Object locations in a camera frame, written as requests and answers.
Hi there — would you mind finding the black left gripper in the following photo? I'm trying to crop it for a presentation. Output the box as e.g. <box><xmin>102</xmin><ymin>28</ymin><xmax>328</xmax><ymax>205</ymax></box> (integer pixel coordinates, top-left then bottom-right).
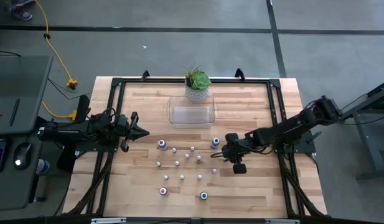
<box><xmin>116</xmin><ymin>112</ymin><xmax>151</xmax><ymax>153</ymax></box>

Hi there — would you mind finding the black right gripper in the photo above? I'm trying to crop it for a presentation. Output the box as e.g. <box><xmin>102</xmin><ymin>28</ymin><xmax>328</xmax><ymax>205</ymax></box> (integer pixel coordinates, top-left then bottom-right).
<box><xmin>222</xmin><ymin>133</ymin><xmax>248</xmax><ymax>175</ymax></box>

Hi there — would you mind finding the clear plastic container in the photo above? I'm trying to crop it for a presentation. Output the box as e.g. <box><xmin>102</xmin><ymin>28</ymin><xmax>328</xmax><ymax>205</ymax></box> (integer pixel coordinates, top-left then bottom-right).
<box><xmin>166</xmin><ymin>96</ymin><xmax>217</xmax><ymax>129</ymax></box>

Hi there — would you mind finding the black angled panel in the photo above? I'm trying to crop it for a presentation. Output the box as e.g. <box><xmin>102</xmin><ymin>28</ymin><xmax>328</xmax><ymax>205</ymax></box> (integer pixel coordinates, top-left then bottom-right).
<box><xmin>75</xmin><ymin>95</ymin><xmax>91</xmax><ymax>123</ymax></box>

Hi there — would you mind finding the green succulent plant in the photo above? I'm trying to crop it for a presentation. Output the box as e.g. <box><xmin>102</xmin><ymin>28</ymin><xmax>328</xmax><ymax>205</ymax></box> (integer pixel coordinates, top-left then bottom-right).
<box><xmin>182</xmin><ymin>63</ymin><xmax>212</xmax><ymax>91</ymax></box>

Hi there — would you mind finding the white and blue cup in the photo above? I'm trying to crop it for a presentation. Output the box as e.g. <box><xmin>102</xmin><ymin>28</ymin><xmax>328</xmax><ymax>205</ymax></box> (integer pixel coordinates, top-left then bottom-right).
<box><xmin>35</xmin><ymin>158</ymin><xmax>51</xmax><ymax>175</ymax></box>

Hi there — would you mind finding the black computer mouse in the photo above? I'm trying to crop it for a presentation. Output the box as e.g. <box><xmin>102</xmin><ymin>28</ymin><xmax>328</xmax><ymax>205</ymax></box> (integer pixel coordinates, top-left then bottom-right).
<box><xmin>12</xmin><ymin>142</ymin><xmax>33</xmax><ymax>170</ymax></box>

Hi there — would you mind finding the black pen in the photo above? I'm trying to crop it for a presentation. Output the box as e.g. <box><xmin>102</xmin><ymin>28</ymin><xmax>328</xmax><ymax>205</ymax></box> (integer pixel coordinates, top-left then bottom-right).
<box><xmin>9</xmin><ymin>98</ymin><xmax>21</xmax><ymax>127</ymax></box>

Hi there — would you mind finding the dark grey desk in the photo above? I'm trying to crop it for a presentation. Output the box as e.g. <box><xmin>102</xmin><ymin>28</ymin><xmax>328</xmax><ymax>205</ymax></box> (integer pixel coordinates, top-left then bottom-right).
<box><xmin>0</xmin><ymin>55</ymin><xmax>54</xmax><ymax>212</ymax></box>

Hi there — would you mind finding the dark grey metal table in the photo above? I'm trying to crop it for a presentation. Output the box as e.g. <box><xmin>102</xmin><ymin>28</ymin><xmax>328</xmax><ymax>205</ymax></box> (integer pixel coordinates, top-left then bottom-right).
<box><xmin>334</xmin><ymin>77</ymin><xmax>384</xmax><ymax>183</ymax></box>

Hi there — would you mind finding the person's shoe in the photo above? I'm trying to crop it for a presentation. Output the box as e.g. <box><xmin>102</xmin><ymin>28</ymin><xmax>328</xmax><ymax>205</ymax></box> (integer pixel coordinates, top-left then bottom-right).
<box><xmin>9</xmin><ymin>5</ymin><xmax>33</xmax><ymax>22</ymax></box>
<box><xmin>11</xmin><ymin>0</ymin><xmax>36</xmax><ymax>7</ymax></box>

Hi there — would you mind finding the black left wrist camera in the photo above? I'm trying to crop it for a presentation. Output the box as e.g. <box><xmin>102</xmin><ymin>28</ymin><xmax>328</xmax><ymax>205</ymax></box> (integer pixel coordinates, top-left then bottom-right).
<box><xmin>115</xmin><ymin>116</ymin><xmax>130</xmax><ymax>138</ymax></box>

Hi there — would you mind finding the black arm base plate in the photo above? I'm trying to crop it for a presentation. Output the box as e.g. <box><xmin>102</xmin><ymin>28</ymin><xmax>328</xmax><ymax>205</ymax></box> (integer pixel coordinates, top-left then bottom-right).
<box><xmin>274</xmin><ymin>130</ymin><xmax>322</xmax><ymax>155</ymax></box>
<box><xmin>73</xmin><ymin>141</ymin><xmax>119</xmax><ymax>154</ymax></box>

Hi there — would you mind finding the black aluminium frame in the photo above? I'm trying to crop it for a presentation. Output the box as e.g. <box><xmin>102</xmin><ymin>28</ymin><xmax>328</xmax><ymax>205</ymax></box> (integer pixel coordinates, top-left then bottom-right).
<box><xmin>62</xmin><ymin>68</ymin><xmax>328</xmax><ymax>224</ymax></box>

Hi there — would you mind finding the yellow extension cable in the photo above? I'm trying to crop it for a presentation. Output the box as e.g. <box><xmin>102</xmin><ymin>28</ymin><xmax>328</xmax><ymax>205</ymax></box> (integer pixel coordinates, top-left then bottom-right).
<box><xmin>40</xmin><ymin>101</ymin><xmax>78</xmax><ymax>121</ymax></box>
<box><xmin>34</xmin><ymin>0</ymin><xmax>79</xmax><ymax>90</ymax></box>

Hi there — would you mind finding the grey metal frame bracket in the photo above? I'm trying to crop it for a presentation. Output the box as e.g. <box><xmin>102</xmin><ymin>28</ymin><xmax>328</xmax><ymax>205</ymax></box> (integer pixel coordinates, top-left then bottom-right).
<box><xmin>265</xmin><ymin>218</ymin><xmax>301</xmax><ymax>224</ymax></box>
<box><xmin>90</xmin><ymin>217</ymin><xmax>127</xmax><ymax>224</ymax></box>

